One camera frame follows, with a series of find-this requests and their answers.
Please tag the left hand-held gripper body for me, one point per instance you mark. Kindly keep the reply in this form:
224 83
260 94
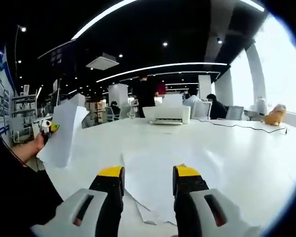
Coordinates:
44 126

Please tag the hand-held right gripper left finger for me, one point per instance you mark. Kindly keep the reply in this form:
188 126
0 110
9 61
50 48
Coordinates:
66 214

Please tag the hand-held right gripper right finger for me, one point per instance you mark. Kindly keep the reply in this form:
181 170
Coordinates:
204 214

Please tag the white paper sheet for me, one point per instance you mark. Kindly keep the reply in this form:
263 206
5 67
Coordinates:
64 128

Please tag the white printing paper sheets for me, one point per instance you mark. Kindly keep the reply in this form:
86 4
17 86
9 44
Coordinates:
150 182

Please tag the person's left hand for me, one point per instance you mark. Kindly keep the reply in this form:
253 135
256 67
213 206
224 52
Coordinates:
40 144

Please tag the white mesh office chair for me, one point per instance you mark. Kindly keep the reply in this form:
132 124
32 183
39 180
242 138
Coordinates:
201 111
234 113
22 129

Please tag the grey metal shelf rack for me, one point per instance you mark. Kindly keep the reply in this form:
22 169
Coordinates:
23 105

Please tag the white tube lamp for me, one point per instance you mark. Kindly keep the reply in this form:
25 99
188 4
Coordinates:
39 92

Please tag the small white framed sign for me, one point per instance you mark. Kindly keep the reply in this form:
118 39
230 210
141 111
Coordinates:
26 90

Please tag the hanging dark display screen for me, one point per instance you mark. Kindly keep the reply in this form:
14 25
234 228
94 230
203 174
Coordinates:
56 56

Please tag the white ceiling air conditioner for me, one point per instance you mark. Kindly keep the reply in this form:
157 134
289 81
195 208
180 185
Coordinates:
102 61

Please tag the white table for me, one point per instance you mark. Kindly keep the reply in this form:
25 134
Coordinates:
138 138

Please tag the white printer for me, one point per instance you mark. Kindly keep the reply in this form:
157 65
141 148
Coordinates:
170 113

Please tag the wide ceiling light strip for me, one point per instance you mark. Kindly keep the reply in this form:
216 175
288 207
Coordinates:
101 17

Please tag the orange plush toy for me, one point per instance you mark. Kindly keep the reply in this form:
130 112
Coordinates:
275 116

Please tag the white round appliance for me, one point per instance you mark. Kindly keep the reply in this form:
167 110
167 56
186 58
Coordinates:
262 105

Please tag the long curved ceiling light strip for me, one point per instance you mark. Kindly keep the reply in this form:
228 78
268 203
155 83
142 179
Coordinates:
167 65

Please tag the group of ceiling spotlights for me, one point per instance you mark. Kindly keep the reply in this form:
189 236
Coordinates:
165 44

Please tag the blue white wall display board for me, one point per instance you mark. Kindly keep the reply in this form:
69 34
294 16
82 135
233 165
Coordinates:
3 98

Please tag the red wall screen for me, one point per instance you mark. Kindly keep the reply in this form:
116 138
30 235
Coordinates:
161 89

